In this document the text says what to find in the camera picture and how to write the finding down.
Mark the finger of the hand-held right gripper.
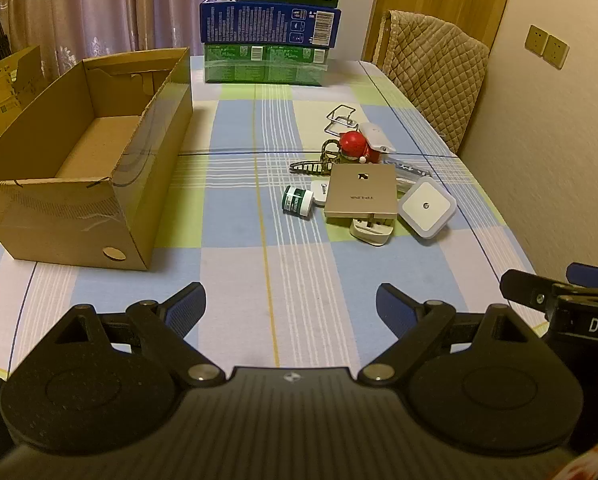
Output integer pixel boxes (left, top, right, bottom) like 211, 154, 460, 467
500, 269, 562, 320
568, 262, 598, 288

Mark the light green carton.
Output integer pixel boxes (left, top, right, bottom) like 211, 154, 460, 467
202, 42, 330, 86

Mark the clear plastic strip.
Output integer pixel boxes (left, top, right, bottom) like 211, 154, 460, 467
386, 155, 432, 191

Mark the white plug adapter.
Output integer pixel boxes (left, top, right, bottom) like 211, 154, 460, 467
349, 212, 397, 248

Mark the long white plastic device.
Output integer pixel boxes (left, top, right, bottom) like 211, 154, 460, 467
356, 122, 397, 155

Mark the chair with quilted cover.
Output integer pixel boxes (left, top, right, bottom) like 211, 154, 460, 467
376, 10, 490, 155

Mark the blue carton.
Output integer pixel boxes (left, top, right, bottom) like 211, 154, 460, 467
200, 0, 340, 49

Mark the gold device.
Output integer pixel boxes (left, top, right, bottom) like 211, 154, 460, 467
323, 165, 397, 221

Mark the plaid tablecloth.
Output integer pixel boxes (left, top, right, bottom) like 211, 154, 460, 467
0, 54, 537, 376

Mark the metal wire clip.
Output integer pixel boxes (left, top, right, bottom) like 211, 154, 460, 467
324, 105, 360, 133

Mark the brown cardboard box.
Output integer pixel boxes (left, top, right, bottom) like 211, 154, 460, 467
0, 47, 194, 272

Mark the white square night light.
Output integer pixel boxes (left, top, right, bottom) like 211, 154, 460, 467
398, 176, 456, 246

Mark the small green white jar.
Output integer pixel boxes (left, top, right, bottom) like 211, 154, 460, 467
281, 185, 314, 219

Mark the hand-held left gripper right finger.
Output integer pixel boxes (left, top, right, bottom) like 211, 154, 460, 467
359, 283, 536, 386

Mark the beige wall socket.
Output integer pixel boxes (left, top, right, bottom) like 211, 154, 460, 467
544, 35, 570, 70
525, 25, 550, 56

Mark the leopard print hair claw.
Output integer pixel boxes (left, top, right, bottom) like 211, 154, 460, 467
290, 140, 344, 177

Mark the red round toy figure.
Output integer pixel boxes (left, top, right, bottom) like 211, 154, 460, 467
339, 131, 380, 165

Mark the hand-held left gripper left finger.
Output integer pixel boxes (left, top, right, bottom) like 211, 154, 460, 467
54, 282, 224, 386

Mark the pink patterned curtain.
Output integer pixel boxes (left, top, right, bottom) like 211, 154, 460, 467
0, 0, 242, 81

